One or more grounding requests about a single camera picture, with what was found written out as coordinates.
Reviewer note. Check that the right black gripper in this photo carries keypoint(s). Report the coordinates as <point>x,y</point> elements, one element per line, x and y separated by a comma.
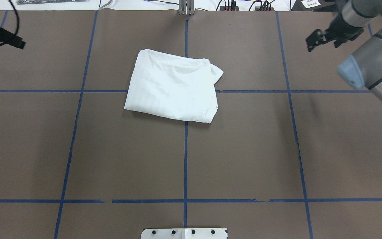
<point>337,26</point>

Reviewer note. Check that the white printed long-sleeve shirt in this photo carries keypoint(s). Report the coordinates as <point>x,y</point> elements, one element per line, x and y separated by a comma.
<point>173,87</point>

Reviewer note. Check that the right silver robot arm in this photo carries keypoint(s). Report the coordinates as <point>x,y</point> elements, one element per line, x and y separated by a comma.
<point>362,68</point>

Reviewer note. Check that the black laptop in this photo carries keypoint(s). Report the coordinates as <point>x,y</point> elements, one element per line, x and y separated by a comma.
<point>314,6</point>

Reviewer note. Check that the lower black relay box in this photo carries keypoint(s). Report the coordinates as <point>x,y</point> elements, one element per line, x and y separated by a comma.
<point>262,5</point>

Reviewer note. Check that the black relay box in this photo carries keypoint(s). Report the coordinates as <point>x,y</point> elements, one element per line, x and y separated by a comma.
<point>262,5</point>
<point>227,5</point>

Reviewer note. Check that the upper black relay box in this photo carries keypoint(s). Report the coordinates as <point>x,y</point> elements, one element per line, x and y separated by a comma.
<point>227,5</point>

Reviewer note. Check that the aluminium frame post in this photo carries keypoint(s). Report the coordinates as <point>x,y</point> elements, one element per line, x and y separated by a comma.
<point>186,7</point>

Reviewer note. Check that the white pedestal base plate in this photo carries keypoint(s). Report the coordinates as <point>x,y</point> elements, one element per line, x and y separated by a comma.
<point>185,233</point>

